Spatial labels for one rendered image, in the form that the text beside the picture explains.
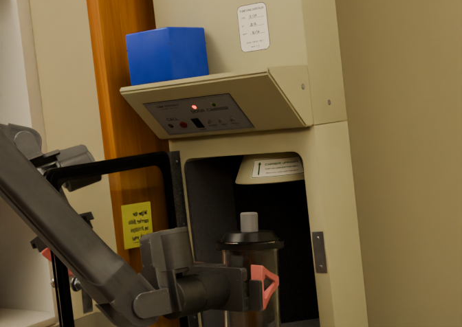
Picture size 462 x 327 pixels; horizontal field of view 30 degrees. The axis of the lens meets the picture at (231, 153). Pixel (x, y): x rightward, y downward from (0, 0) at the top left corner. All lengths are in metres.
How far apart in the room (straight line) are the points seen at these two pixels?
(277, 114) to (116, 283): 0.40
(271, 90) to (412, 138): 0.54
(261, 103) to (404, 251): 0.61
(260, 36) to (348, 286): 0.45
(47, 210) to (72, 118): 1.26
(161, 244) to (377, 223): 0.75
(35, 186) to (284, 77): 0.43
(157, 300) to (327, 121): 0.45
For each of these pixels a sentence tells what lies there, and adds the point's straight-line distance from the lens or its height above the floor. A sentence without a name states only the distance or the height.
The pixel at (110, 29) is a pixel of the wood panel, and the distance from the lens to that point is 1.60.
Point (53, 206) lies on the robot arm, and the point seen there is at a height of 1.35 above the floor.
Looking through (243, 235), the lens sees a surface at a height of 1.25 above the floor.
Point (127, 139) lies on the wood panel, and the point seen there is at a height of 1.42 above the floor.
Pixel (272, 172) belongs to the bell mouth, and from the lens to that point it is 1.50.
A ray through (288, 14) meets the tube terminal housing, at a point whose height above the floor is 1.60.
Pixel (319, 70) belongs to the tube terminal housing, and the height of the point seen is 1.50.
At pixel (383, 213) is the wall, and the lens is 1.87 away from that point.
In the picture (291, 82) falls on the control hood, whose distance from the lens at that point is 1.37.
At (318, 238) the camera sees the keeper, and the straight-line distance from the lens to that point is 1.44.
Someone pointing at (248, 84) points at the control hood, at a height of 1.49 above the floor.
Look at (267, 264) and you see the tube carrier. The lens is 1.35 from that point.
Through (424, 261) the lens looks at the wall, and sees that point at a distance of 1.85.
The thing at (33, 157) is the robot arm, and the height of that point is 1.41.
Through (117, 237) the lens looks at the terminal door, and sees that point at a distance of 1.48.
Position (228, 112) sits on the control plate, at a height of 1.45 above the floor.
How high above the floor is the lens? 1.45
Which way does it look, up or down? 3 degrees down
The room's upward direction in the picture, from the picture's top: 6 degrees counter-clockwise
